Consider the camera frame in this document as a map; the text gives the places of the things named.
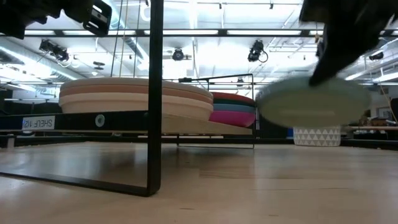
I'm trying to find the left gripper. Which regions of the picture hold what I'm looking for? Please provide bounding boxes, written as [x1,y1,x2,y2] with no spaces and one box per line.
[0,0,94,40]

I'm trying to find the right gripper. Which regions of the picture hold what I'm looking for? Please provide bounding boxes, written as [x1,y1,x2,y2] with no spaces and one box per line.
[300,0,398,88]

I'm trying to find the pale green plastic plate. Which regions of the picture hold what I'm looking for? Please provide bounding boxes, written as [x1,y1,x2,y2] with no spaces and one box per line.
[255,76,373,129]

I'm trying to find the magenta plastic plate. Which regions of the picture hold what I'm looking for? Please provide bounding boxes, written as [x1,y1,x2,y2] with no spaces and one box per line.
[208,110,257,128]

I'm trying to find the cream plastic plate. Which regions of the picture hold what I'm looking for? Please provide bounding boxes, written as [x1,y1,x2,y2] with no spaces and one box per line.
[58,92,215,121]
[60,77,214,94]

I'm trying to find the white shelf label sticker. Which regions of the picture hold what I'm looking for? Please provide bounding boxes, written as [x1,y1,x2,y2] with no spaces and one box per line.
[22,116,56,131]

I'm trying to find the black metal wooden shelf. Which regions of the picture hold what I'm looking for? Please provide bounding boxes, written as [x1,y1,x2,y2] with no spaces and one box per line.
[0,0,259,197]

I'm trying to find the white triangle-patterned plant pot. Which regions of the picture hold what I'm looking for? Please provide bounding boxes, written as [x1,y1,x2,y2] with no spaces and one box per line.
[292,125,341,147]

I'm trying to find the wooden background desk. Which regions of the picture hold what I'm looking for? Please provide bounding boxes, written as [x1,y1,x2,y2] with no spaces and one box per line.
[345,125,398,131]

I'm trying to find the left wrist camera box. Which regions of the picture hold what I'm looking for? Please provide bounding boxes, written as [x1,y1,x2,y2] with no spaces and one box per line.
[82,0,113,37]

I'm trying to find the black hanging cable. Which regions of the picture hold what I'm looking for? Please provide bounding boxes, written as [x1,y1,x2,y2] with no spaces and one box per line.
[133,0,141,78]
[111,0,124,78]

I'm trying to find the yellow hanging cable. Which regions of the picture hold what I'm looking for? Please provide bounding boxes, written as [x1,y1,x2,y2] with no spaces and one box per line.
[119,0,129,78]

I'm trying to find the white hanging ring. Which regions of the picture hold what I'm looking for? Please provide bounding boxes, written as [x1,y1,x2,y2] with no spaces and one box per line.
[139,4,150,22]

